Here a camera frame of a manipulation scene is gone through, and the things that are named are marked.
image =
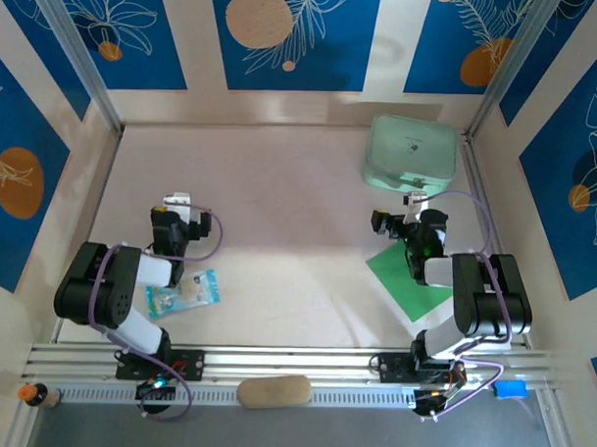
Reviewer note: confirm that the green square paper sheet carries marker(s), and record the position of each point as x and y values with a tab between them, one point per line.
413	301

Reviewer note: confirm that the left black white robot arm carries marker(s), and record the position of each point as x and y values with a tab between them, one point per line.
95	285

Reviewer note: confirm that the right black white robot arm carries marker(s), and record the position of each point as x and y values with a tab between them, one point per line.
492	299

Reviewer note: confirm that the blue snack packet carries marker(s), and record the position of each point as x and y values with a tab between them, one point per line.
188	293

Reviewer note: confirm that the mint green zipper case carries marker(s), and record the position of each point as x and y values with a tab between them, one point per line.
409	149

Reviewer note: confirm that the small blue box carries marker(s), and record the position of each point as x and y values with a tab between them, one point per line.
510	389

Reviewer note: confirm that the beige oval wooden block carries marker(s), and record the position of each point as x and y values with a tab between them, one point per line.
274	392

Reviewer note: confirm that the small bottle with orange cap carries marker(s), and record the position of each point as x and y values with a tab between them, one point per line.
40	395

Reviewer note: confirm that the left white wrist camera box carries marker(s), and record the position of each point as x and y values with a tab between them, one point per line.
177	202

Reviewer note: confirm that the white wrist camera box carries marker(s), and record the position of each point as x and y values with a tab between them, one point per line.
177	202
416	200

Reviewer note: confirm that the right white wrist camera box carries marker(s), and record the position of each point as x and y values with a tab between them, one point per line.
416	200

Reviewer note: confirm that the aluminium side rail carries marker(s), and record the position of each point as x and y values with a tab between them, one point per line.
476	183

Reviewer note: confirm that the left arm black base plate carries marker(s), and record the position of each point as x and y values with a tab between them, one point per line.
195	364

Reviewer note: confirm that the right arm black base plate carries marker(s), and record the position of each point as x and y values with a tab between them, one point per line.
391	369

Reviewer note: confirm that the aluminium mounting rail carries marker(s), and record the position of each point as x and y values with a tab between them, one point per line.
293	360

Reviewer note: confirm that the aluminium frame post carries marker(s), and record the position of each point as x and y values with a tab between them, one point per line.
513	69
79	54

